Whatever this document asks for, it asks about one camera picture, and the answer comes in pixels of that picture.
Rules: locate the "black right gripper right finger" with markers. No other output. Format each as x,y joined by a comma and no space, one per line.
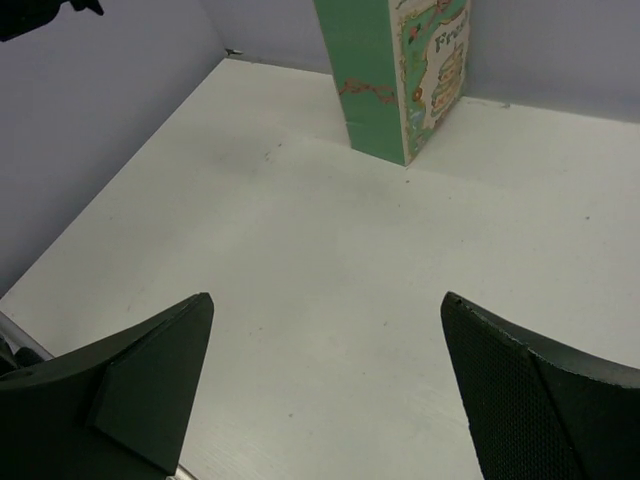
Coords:
537,408

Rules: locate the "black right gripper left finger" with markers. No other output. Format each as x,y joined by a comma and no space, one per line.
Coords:
117,408

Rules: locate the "green paper gift bag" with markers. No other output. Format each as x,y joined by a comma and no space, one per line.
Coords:
399,68

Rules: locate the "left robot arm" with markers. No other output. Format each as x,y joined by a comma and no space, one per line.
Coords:
19,17

